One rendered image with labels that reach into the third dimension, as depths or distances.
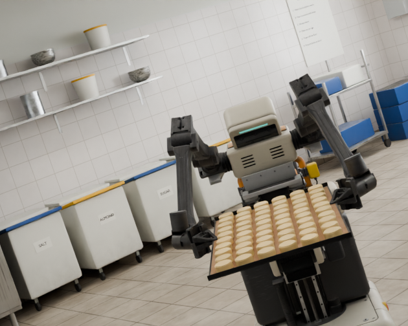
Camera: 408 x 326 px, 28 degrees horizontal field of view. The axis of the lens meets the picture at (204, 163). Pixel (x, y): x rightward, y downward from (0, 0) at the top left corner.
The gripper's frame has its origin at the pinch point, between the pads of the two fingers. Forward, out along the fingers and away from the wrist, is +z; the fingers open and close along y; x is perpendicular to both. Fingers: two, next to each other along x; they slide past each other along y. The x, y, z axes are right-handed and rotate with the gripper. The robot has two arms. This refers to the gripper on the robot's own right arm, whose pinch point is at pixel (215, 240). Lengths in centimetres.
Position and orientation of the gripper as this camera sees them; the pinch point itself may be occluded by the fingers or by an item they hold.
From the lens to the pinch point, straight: 254.4
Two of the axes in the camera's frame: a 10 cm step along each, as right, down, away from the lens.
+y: -3.1, -9.4, -1.5
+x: 7.1, -3.4, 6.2
